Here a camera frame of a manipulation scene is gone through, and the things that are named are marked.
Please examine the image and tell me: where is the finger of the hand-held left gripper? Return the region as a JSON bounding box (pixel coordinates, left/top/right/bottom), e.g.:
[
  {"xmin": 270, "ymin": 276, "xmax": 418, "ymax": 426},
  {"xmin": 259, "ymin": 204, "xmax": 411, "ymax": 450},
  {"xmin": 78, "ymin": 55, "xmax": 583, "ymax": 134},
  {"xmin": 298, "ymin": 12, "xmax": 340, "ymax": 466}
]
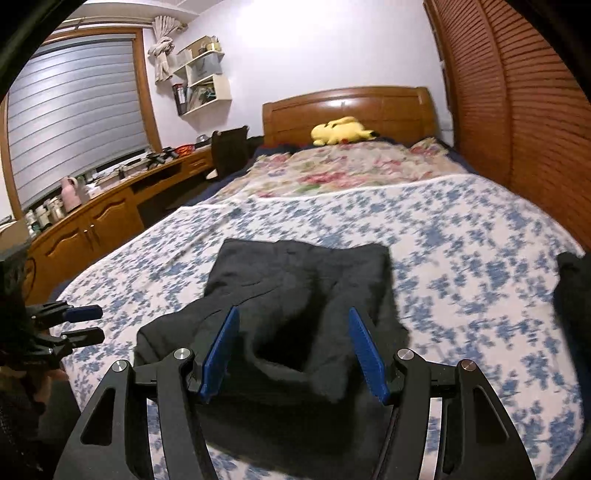
[
  {"xmin": 28, "ymin": 302, "xmax": 103, "ymax": 324},
  {"xmin": 34, "ymin": 328, "xmax": 105, "ymax": 358}
]

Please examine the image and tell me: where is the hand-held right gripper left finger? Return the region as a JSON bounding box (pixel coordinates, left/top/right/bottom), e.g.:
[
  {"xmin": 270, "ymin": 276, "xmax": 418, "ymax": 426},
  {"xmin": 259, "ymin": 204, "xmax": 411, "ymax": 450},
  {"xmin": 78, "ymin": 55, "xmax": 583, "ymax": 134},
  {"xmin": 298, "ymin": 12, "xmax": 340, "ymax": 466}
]
[{"xmin": 55, "ymin": 305, "xmax": 241, "ymax": 480}]

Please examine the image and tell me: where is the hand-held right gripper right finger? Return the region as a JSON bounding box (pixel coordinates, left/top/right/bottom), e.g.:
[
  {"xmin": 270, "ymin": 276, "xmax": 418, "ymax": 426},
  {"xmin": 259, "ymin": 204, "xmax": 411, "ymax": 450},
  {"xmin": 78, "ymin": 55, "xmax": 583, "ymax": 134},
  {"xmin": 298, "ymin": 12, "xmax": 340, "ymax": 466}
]
[{"xmin": 348, "ymin": 307, "xmax": 539, "ymax": 480}]

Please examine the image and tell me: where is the black jacket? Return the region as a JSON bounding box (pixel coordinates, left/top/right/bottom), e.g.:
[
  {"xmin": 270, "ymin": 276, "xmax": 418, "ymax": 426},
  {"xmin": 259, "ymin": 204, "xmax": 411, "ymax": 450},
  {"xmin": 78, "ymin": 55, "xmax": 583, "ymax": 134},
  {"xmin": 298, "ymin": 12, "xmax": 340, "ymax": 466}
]
[{"xmin": 134, "ymin": 239, "xmax": 409, "ymax": 480}]

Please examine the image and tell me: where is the group of jars on desk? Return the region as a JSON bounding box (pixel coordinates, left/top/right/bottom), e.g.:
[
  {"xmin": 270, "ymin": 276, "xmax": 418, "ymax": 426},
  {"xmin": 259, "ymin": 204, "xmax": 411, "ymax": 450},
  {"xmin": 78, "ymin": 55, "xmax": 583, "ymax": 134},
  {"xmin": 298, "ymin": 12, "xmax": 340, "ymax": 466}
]
[{"xmin": 25, "ymin": 196, "xmax": 65, "ymax": 232}]

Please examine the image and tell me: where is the wooden desk with cabinets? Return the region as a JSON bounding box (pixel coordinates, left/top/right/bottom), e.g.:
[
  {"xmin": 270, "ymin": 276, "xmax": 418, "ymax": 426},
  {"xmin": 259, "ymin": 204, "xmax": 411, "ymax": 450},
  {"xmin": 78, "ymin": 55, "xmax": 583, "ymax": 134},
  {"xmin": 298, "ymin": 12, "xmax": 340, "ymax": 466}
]
[{"xmin": 0, "ymin": 145, "xmax": 215, "ymax": 305}]

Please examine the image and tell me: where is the pink kettle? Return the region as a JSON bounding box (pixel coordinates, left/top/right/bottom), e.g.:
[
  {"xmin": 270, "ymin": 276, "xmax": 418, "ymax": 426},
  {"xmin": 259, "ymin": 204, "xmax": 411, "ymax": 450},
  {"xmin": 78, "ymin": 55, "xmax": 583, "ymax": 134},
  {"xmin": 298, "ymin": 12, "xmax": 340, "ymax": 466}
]
[{"xmin": 61, "ymin": 176, "xmax": 90, "ymax": 213}]

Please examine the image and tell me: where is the blue floral bedsheet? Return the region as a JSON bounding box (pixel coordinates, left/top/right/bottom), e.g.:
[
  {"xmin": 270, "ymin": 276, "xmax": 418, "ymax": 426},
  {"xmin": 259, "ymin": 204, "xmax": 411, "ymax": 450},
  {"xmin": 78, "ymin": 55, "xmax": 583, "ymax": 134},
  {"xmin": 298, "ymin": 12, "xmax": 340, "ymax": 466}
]
[{"xmin": 48, "ymin": 173, "xmax": 587, "ymax": 480}]

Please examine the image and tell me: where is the black device on desk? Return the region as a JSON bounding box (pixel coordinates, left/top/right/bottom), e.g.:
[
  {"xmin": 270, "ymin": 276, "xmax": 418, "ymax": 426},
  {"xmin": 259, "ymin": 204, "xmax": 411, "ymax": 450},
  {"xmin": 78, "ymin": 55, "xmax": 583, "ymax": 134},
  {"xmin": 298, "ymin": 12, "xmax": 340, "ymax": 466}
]
[{"xmin": 145, "ymin": 147, "xmax": 178, "ymax": 167}]

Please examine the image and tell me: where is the pink floral blanket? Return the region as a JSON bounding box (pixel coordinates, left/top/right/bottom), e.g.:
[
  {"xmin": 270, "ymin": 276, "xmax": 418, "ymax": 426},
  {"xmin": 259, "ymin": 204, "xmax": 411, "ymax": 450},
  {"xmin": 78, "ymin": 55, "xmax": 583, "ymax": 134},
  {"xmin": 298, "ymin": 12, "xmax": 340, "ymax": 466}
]
[{"xmin": 210, "ymin": 136, "xmax": 469, "ymax": 201}]

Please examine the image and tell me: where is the grey window blind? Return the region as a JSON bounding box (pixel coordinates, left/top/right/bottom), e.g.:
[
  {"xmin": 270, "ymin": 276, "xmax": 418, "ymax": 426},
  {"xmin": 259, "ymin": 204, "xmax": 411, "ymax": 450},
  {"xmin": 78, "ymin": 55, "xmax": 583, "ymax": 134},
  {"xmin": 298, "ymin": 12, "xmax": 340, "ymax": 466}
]
[{"xmin": 0, "ymin": 28, "xmax": 162, "ymax": 222}]

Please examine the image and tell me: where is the black chair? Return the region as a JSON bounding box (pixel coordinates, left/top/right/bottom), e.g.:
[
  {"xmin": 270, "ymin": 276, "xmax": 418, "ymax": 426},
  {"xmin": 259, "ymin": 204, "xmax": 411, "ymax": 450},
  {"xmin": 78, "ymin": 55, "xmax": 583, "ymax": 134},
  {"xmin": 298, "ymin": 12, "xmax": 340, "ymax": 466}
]
[{"xmin": 205, "ymin": 126, "xmax": 250, "ymax": 181}]

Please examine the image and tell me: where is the dark cloth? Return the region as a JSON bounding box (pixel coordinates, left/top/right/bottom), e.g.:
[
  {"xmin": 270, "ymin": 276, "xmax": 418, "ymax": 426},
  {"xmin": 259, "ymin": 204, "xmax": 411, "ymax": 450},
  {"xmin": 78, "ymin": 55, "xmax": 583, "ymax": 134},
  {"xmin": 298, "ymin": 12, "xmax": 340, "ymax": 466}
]
[{"xmin": 554, "ymin": 251, "xmax": 591, "ymax": 370}]

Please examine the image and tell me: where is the yellow plush toy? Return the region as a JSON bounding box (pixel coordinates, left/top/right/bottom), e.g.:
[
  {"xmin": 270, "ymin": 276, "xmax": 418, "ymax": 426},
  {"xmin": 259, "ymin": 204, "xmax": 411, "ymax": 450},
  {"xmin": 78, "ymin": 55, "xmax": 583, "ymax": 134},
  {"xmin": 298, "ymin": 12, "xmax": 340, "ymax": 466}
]
[{"xmin": 310, "ymin": 116, "xmax": 380, "ymax": 147}]

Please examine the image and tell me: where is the wooden headboard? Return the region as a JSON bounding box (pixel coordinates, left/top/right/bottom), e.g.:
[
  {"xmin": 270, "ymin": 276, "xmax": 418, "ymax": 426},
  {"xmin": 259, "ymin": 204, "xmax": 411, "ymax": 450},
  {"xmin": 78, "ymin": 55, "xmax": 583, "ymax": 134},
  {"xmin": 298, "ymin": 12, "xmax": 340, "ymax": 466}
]
[{"xmin": 262, "ymin": 85, "xmax": 438, "ymax": 148}]

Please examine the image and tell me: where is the tied beige curtain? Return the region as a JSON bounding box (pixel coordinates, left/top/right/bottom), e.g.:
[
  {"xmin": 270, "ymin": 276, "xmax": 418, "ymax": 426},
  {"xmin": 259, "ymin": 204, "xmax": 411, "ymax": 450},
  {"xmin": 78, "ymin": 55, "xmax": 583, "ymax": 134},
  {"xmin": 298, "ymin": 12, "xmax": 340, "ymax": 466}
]
[{"xmin": 148, "ymin": 15, "xmax": 188, "ymax": 84}]

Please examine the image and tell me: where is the wooden louvered wardrobe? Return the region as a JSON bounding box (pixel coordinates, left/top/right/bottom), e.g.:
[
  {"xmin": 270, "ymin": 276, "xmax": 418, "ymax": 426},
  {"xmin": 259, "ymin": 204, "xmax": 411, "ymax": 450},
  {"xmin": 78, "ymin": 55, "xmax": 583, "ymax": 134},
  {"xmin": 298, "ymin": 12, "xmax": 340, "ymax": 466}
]
[{"xmin": 424, "ymin": 0, "xmax": 591, "ymax": 252}]

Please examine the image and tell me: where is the white wall shelf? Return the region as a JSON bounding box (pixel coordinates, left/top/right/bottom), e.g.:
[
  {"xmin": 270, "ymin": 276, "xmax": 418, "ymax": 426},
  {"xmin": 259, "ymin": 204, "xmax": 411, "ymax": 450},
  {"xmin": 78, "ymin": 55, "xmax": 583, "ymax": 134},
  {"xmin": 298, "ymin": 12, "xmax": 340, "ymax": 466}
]
[{"xmin": 172, "ymin": 36, "xmax": 232, "ymax": 116}]

